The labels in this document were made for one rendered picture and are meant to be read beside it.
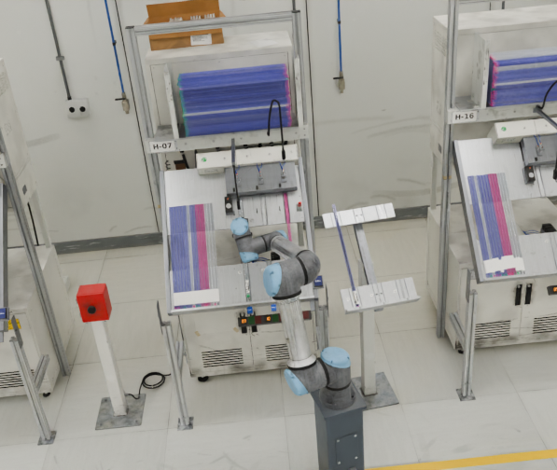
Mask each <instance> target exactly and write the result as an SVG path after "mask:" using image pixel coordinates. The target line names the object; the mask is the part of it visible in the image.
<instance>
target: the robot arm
mask: <svg viewBox="0 0 557 470"><path fill-rule="evenodd" d="M245 219H246V220H247V221H246V220H245ZM248 224H249V223H248V218H243V217H238V218H235V219H233V220H232V222H231V224H230V230H231V231H232V238H234V240H235V241H236V244H237V248H238V251H239V255H240V256H241V259H242V261H243V262H244V263H247V262H250V261H253V260H256V259H258V255H259V254H262V253H265V252H268V251H271V250H273V251H274V252H275V253H276V254H278V255H279V256H281V257H283V258H284V259H286V260H284V261H281V262H275V263H273V264H272V265H269V266H268V267H266V268H265V270H264V272H263V283H264V287H265V289H266V293H267V294H268V295H269V296H270V297H272V299H273V300H275V301H276V302H277V303H278V308H279V312H280V316H281V320H282V325H283V329H284V333H285V341H286V345H287V348H288V353H289V357H290V359H289V360H288V361H287V366H288V368H287V369H286V370H285V371H284V372H285V373H284V374H285V379H286V382H287V384H288V386H289V387H290V389H291V390H292V392H293V393H294V394H295V395H298V396H301V395H304V394H308V393H310V392H313V391H315V390H318V389H320V391H319V400H320V402H321V404H322V405H323V406H324V407H326V408H330V409H335V410H340V409H345V408H348V407H350V406H351V405H352V404H353V403H354V402H355V388H354V386H353V384H352V383H351V361H350V355H349V353H348V352H347V351H345V350H344V349H342V348H338V347H327V348H325V349H324V350H323V351H322V352H321V353H320V357H317V358H316V357H315V356H314V355H313V354H311V349H310V345H309V340H308V337H307V332H306V327H305V323H304V319H303V315H302V310H301V306H300V302H299V296H300V295H301V293H302V292H301V287H302V286H304V285H306V284H309V283H312V282H313V281H314V280H315V279H316V278H317V276H318V275H319V272H320V269H321V263H320V260H319V257H318V256H317V255H316V254H315V253H314V252H312V251H311V250H307V249H305V250H304V249H302V248H300V247H299V246H297V245H296V244H295V243H293V242H291V241H290V240H289V239H288V238H287V236H286V233H285V232H284V231H283V230H275V231H274V232H271V233H267V234H264V235H261V236H257V237H255V238H253V237H252V236H253V234H252V232H250V229H249V225H248Z"/></svg>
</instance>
